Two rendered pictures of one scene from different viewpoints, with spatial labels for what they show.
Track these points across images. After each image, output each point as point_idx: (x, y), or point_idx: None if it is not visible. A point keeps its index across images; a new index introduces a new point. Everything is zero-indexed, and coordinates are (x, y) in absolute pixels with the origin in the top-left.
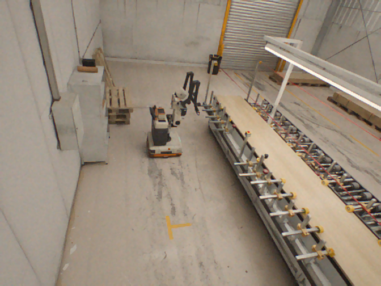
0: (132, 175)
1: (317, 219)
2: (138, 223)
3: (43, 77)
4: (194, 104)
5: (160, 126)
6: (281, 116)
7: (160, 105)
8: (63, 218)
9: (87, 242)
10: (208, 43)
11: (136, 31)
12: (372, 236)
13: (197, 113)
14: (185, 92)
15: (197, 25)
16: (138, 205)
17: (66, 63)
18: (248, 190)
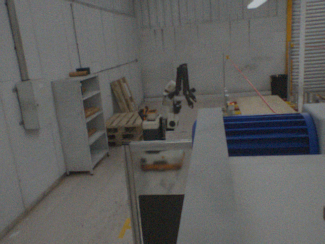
0: (112, 183)
1: None
2: (91, 221)
3: (11, 57)
4: (184, 95)
5: (148, 125)
6: (312, 96)
7: (185, 130)
8: (15, 200)
9: (31, 231)
10: (270, 63)
11: (177, 65)
12: None
13: (189, 105)
14: (174, 84)
15: (250, 44)
16: (101, 207)
17: (54, 65)
18: None
